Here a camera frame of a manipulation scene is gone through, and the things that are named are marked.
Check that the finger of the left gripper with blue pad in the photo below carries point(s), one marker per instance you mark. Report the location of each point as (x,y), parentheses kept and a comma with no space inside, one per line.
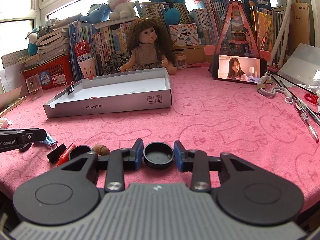
(31,135)

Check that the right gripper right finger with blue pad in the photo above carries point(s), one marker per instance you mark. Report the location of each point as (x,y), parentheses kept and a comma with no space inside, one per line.
(196,162)

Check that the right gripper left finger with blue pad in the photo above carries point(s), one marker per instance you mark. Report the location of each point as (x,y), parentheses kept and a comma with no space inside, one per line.
(121,160)

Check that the light blue hair clip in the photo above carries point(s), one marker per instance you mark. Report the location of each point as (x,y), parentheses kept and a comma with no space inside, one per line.
(49,141)

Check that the brown walnut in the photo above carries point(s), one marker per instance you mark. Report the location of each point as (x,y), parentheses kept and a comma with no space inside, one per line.
(101,150)

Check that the black binder clip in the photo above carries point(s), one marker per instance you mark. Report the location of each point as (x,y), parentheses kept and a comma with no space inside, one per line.
(69,88)
(55,154)

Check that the black round cap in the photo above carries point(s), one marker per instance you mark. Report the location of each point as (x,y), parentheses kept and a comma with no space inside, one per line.
(79,150)
(158,155)

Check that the crumpled white tissue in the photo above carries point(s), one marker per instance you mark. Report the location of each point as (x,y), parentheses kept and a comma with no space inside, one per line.
(4,123)

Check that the black binder clip on box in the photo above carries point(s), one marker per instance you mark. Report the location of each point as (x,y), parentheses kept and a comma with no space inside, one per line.
(69,88)

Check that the red plastic crate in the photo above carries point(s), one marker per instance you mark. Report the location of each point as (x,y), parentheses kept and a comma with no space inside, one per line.
(56,72)

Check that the white shallow cardboard box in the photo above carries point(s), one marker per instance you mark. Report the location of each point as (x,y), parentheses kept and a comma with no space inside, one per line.
(121,92)

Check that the blue penguin plush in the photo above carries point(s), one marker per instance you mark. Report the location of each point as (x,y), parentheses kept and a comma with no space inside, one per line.
(32,37)

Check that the white paper cup cat print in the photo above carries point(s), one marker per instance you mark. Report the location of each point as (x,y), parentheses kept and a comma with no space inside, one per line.
(88,68)

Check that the pink bunny-print table cloth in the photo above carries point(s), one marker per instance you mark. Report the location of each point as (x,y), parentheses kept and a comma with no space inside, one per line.
(209,115)

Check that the stack of books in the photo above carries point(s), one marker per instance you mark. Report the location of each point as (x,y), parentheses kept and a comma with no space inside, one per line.
(54,38)

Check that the miniature black bicycle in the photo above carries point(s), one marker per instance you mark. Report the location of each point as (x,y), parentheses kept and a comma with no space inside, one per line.
(113,64)

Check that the red Budweiser can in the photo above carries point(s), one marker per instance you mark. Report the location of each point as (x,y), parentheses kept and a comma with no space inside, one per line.
(82,50)

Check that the smartphone playing video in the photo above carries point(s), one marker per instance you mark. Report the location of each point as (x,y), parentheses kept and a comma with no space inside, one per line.
(241,69)

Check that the small glass jar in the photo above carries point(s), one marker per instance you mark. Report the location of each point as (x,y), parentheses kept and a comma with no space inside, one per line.
(180,59)

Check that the row of upright books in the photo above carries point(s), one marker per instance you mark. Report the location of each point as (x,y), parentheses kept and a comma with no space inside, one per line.
(151,47)

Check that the brown-haired doll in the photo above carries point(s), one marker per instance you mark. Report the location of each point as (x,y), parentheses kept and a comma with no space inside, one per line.
(150,46)

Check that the red-tipped pen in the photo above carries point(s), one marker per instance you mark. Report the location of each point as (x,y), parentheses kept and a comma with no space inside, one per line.
(303,116)

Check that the colourful white game box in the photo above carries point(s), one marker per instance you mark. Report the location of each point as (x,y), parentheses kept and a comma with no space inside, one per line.
(184,34)

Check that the pink triangular dollhouse stand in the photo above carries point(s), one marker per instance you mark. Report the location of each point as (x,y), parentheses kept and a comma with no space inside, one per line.
(236,38)

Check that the red scissors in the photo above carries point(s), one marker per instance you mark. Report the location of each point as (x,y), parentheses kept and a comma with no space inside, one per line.
(311,98)

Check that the blue whale plush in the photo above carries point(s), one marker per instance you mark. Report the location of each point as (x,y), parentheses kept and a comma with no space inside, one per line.
(96,14)

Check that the clear plastic folder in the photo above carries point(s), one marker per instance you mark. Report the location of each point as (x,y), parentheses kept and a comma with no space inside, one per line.
(302,67)

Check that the pink white bunny plush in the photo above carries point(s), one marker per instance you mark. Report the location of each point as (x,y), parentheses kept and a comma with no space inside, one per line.
(121,9)

